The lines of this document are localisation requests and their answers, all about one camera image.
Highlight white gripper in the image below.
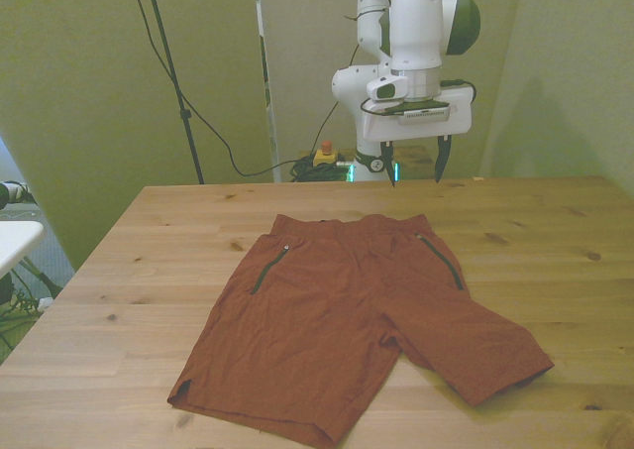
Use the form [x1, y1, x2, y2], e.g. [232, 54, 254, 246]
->
[360, 84, 473, 188]

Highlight tangled thin floor cables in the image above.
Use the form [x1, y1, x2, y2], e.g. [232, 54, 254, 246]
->
[0, 270, 51, 356]

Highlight black tripod stand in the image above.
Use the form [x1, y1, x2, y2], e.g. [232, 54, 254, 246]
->
[140, 0, 206, 185]

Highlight rust red shorts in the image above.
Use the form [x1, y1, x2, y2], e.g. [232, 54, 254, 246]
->
[166, 213, 555, 448]

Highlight white folding table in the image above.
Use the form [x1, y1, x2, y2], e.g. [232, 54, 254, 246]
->
[0, 219, 65, 296]

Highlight white vertical partition trim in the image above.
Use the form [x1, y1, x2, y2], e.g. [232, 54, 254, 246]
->
[252, 0, 281, 182]

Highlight black tripod cable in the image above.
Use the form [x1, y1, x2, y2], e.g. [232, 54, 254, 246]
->
[126, 0, 298, 177]

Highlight yellow emergency stop box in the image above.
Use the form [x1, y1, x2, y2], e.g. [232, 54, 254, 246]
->
[312, 140, 343, 168]

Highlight coiled black floor cables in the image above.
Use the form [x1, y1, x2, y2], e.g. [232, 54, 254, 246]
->
[289, 154, 356, 182]

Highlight black and white device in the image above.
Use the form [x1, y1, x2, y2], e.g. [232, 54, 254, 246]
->
[0, 180, 37, 210]

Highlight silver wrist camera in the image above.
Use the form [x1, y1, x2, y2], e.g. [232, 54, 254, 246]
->
[383, 99, 452, 124]

